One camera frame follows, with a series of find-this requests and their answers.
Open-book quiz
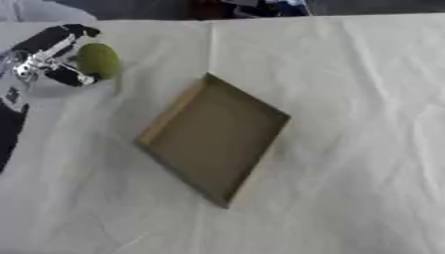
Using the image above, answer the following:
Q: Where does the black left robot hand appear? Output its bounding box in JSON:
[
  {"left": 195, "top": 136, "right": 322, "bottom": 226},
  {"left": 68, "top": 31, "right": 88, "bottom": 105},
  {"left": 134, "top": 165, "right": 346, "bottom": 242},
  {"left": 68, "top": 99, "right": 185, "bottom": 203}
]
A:
[{"left": 8, "top": 23, "right": 104, "bottom": 88}]

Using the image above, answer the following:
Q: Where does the green toy fruit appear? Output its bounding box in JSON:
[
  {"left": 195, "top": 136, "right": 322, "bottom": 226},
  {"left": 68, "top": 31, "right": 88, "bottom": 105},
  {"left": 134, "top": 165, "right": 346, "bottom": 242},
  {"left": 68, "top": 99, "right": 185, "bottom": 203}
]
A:
[{"left": 74, "top": 43, "right": 124, "bottom": 80}]

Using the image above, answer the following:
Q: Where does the tan cardboard box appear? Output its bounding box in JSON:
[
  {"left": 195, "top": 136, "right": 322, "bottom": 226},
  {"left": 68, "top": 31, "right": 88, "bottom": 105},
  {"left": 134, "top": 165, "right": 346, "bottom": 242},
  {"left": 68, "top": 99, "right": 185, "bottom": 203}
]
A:
[{"left": 133, "top": 71, "right": 292, "bottom": 209}]

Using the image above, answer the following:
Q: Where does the person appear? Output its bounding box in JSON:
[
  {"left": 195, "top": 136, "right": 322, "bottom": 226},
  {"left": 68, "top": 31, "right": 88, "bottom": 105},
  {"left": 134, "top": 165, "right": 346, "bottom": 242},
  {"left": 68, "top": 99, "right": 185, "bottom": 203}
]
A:
[{"left": 189, "top": 0, "right": 313, "bottom": 20}]

